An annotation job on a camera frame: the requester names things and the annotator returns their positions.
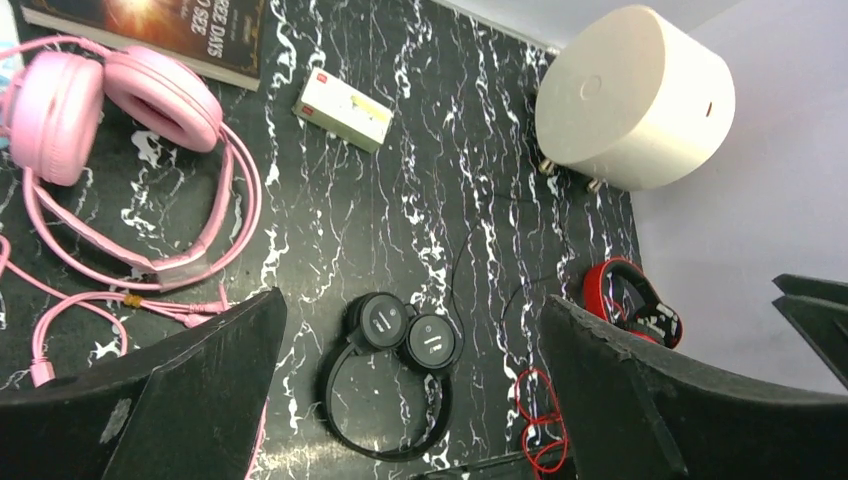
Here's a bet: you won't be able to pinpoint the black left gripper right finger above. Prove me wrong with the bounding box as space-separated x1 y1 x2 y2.
539 295 847 479

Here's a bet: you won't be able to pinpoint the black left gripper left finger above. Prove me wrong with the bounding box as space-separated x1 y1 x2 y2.
1 288 287 479

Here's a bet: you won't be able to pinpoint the red and black headphones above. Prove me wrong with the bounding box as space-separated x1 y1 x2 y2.
582 257 683 349

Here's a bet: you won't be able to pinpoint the pink over-ear headphones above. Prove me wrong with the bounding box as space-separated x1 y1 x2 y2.
1 82 270 292

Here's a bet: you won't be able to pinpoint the white cylindrical container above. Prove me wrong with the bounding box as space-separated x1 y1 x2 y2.
535 5 736 192

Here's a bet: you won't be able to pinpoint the small white cardboard box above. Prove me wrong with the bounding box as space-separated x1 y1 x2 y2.
292 67 394 153

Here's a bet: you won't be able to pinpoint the dark paperback book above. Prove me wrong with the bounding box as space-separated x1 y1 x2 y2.
20 0 268 91

